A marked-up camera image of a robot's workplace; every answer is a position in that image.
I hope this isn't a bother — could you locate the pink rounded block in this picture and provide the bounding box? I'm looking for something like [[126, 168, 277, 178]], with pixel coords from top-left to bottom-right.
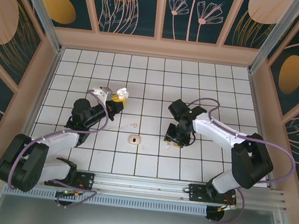
[[127, 133, 141, 146]]

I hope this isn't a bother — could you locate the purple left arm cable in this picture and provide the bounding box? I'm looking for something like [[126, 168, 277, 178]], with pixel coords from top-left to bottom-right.
[[4, 81, 112, 212]]

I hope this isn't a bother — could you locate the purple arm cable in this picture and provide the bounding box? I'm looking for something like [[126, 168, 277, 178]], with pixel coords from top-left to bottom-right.
[[172, 94, 299, 224], [4, 81, 112, 212]]

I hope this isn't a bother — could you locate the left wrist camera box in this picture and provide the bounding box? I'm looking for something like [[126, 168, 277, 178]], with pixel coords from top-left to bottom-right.
[[87, 84, 114, 103]]

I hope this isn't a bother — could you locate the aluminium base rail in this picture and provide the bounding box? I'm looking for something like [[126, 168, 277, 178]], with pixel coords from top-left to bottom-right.
[[0, 156, 290, 217]]

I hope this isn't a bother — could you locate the grey slotted cable duct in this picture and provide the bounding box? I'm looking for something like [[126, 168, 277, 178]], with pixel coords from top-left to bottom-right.
[[2, 181, 209, 219]]

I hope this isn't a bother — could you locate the round cable port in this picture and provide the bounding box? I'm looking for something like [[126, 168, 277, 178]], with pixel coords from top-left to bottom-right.
[[204, 206, 228, 224], [54, 196, 74, 209]]

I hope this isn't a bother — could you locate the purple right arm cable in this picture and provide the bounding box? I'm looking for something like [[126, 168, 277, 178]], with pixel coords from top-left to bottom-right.
[[172, 94, 299, 224]]

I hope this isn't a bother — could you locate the aluminium corner post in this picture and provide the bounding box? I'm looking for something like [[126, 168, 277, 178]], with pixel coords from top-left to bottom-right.
[[6, 0, 71, 54], [248, 0, 299, 79]]

